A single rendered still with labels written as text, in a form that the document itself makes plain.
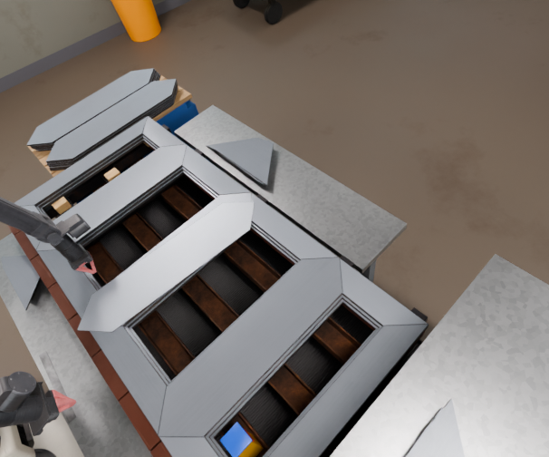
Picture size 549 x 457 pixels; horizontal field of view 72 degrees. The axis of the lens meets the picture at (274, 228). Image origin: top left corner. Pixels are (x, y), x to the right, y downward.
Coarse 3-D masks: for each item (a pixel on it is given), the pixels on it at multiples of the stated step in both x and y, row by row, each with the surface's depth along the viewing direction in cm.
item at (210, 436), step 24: (96, 168) 171; (144, 192) 156; (216, 192) 150; (48, 216) 160; (120, 216) 153; (168, 240) 139; (96, 288) 133; (144, 312) 125; (360, 312) 115; (168, 384) 110; (264, 384) 108; (240, 408) 105; (360, 408) 101; (216, 432) 102; (288, 432) 99; (264, 456) 97
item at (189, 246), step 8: (184, 232) 140; (192, 232) 140; (176, 240) 139; (184, 240) 138; (192, 240) 137; (184, 248) 136; (192, 248) 135; (200, 248) 135; (184, 256) 134; (192, 256) 134; (200, 256) 133; (208, 256) 133; (192, 264) 132; (200, 264) 131
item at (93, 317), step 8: (88, 304) 128; (96, 304) 128; (88, 312) 127; (96, 312) 126; (88, 320) 125; (96, 320) 124; (104, 320) 124; (88, 328) 123; (96, 328) 123; (104, 328) 122
